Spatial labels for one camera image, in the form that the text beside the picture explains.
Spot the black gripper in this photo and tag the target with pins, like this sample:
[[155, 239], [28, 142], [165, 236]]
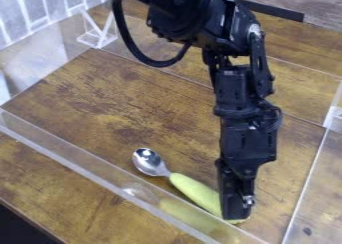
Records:
[[247, 143]]

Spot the green handled metal spoon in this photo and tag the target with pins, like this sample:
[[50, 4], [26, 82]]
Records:
[[151, 165]]

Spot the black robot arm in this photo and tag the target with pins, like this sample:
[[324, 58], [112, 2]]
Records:
[[223, 28]]

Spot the clear acrylic front barrier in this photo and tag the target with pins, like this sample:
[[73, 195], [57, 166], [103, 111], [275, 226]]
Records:
[[151, 198]]

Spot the clear acrylic barrier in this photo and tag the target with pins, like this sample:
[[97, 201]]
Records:
[[315, 223], [151, 198]]

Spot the clear acrylic right barrier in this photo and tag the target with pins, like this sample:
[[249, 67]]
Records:
[[315, 223]]

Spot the black wall strip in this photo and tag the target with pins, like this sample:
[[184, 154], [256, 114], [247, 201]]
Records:
[[274, 11]]

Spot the clear acrylic corner bracket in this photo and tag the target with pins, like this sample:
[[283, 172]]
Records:
[[97, 37]]

